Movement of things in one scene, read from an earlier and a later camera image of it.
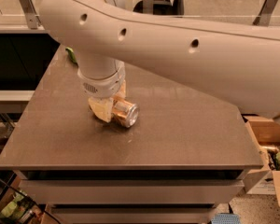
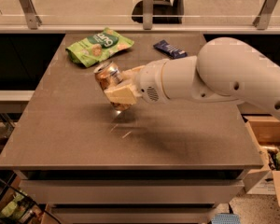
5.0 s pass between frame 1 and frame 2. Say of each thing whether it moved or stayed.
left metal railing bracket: stayed
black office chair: stayed
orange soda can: moved
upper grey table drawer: stayed
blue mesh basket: stayed
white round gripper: moved
